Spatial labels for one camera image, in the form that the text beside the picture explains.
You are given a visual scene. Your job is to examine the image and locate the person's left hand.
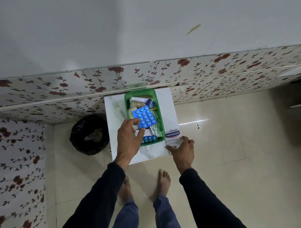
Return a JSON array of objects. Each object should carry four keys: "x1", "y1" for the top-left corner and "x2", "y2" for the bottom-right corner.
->
[{"x1": 114, "y1": 119, "x2": 146, "y2": 165}]

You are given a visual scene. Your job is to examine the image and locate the person's right hand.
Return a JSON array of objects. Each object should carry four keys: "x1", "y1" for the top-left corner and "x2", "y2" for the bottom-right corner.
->
[{"x1": 166, "y1": 136, "x2": 195, "y2": 175}]

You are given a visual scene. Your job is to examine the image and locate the white and blue plaster box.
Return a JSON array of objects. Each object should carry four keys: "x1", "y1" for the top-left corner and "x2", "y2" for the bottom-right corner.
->
[{"x1": 165, "y1": 129, "x2": 184, "y2": 150}]

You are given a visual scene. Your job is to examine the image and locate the blue round-pill blister pack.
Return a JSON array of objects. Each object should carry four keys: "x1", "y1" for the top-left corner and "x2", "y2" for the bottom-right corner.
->
[{"x1": 132, "y1": 105, "x2": 158, "y2": 130}]

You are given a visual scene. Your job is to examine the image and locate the person's left forearm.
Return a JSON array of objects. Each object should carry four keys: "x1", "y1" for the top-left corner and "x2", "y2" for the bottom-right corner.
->
[{"x1": 62, "y1": 162, "x2": 126, "y2": 228}]

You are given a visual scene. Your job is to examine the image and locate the person's right forearm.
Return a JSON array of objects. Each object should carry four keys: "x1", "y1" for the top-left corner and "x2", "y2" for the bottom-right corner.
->
[{"x1": 179, "y1": 168, "x2": 247, "y2": 228}]

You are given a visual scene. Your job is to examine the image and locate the white medicine packet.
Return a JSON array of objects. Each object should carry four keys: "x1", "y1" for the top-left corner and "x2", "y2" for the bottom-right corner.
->
[{"x1": 135, "y1": 129, "x2": 153, "y2": 138}]

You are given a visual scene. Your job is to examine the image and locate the beige bandage roll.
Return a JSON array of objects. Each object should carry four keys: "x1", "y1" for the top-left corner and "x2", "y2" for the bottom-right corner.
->
[{"x1": 130, "y1": 101, "x2": 148, "y2": 110}]

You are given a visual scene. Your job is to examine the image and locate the silver foil blister strip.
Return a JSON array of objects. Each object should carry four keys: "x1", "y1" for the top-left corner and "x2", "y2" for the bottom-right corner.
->
[{"x1": 150, "y1": 110, "x2": 163, "y2": 138}]

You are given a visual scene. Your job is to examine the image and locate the white tube with blue cap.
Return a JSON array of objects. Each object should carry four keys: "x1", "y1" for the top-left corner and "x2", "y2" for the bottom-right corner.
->
[{"x1": 131, "y1": 96, "x2": 156, "y2": 109}]

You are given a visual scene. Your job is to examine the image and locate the green plastic tray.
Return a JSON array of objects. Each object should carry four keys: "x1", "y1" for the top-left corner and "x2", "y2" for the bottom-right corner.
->
[{"x1": 124, "y1": 88, "x2": 166, "y2": 147}]

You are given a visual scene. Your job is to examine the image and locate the person's right foot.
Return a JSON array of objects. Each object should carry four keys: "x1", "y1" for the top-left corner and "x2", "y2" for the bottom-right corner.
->
[{"x1": 157, "y1": 170, "x2": 171, "y2": 197}]

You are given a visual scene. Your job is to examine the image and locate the person's foot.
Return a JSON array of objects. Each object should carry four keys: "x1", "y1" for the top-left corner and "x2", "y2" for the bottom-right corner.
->
[
  {"x1": 157, "y1": 170, "x2": 171, "y2": 197},
  {"x1": 117, "y1": 176, "x2": 133, "y2": 205}
]

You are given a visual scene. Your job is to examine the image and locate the black bag-lined trash bin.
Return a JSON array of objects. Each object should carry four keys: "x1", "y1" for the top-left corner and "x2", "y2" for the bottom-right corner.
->
[{"x1": 70, "y1": 115, "x2": 110, "y2": 156}]

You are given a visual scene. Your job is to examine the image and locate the person's left foot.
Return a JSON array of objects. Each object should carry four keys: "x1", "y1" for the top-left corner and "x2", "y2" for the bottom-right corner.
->
[{"x1": 117, "y1": 176, "x2": 133, "y2": 205}]

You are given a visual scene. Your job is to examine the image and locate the person's right leg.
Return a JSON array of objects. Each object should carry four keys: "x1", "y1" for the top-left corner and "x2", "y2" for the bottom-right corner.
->
[{"x1": 153, "y1": 194, "x2": 182, "y2": 228}]

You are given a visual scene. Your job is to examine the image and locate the person's leg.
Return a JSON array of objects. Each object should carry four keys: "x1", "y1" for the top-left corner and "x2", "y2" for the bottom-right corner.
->
[
  {"x1": 153, "y1": 194, "x2": 182, "y2": 228},
  {"x1": 115, "y1": 200, "x2": 140, "y2": 228}
]

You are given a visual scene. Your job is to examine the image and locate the person's left leg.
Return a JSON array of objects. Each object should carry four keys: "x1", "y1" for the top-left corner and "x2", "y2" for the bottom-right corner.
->
[{"x1": 115, "y1": 200, "x2": 140, "y2": 228}]

